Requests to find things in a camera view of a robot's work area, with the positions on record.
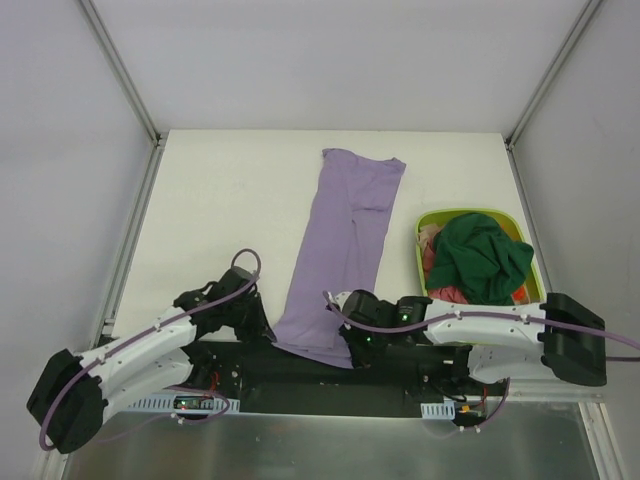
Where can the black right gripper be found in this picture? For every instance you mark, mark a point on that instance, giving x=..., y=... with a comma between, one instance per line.
x=357, y=351

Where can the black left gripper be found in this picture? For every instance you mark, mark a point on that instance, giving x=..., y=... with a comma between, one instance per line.
x=258, y=320

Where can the purple t shirt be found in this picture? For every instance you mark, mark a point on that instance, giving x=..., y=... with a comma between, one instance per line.
x=341, y=251

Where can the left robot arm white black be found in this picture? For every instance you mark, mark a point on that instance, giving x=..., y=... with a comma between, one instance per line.
x=77, y=393

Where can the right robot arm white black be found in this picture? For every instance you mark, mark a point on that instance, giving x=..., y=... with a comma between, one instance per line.
x=557, y=337

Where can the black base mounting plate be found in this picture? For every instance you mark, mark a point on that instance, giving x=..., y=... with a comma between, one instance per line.
x=267, y=380

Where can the red pink t shirt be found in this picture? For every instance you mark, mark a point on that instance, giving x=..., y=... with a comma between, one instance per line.
x=455, y=295

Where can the light pink t shirt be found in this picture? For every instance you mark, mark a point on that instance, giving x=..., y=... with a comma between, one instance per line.
x=426, y=237

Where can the dark green t shirt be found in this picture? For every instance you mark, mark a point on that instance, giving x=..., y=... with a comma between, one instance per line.
x=475, y=254

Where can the lime green plastic basket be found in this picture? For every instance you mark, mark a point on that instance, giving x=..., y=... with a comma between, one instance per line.
x=505, y=326

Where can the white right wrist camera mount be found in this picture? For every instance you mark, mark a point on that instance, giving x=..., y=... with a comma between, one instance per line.
x=337, y=301

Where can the right white slotted cable duct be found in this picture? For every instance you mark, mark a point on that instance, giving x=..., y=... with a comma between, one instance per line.
x=438, y=411

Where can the white slotted cable duct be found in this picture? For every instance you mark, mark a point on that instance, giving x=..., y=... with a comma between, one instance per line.
x=438, y=411
x=184, y=404

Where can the left white slotted cable duct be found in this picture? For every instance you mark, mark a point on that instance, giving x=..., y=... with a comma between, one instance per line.
x=184, y=404

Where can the aluminium front rail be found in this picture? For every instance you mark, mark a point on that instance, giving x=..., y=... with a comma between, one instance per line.
x=552, y=384

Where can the left aluminium frame post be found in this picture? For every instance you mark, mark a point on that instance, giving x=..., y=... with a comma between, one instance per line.
x=119, y=69

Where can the aluminium frame post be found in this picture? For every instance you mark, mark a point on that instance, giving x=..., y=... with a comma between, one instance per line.
x=578, y=29
x=119, y=69

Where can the right aluminium frame post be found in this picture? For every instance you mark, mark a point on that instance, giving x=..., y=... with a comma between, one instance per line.
x=578, y=29

